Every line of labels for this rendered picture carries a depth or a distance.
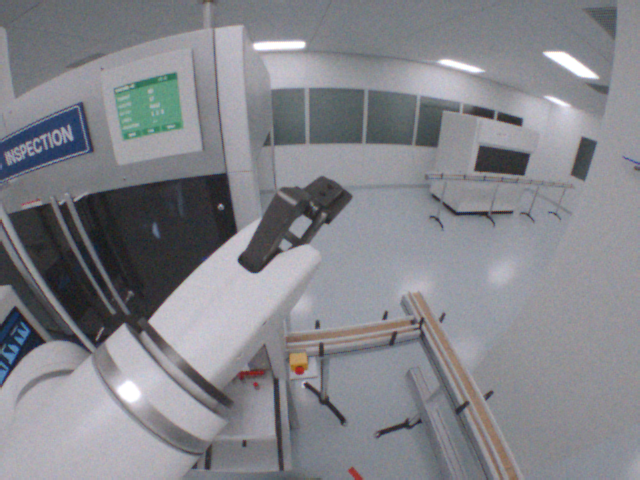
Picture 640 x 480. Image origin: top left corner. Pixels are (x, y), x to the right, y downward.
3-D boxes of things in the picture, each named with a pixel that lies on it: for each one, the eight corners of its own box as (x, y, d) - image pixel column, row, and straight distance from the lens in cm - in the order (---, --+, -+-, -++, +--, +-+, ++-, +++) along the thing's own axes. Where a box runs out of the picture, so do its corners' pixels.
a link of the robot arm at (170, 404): (210, 441, 21) (235, 411, 21) (192, 470, 12) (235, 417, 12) (130, 364, 22) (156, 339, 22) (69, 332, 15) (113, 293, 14)
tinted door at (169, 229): (156, 338, 106) (80, 195, 78) (262, 336, 91) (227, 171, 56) (155, 339, 106) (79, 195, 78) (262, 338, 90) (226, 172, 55)
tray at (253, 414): (221, 367, 127) (219, 363, 125) (274, 365, 122) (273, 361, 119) (213, 437, 116) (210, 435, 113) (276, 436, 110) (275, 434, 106)
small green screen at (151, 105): (120, 165, 64) (102, 73, 65) (204, 150, 54) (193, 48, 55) (117, 166, 64) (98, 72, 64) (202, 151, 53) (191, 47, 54)
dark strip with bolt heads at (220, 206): (260, 367, 109) (206, 176, 57) (270, 366, 108) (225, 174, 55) (260, 369, 108) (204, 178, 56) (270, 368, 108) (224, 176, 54)
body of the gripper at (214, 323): (223, 416, 21) (302, 315, 23) (212, 428, 11) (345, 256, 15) (154, 352, 22) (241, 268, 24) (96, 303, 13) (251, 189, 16)
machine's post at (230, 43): (291, 420, 203) (220, 36, 61) (299, 419, 202) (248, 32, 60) (292, 428, 201) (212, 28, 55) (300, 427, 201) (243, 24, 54)
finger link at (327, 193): (306, 249, 15) (351, 201, 20) (323, 215, 13) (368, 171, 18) (267, 221, 16) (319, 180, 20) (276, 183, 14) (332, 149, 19)
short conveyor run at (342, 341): (288, 365, 125) (284, 348, 112) (286, 340, 133) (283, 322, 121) (417, 345, 139) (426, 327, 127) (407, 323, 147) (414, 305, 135)
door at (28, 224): (74, 332, 137) (-1, 215, 117) (155, 338, 106) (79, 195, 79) (73, 333, 137) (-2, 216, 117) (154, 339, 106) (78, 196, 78)
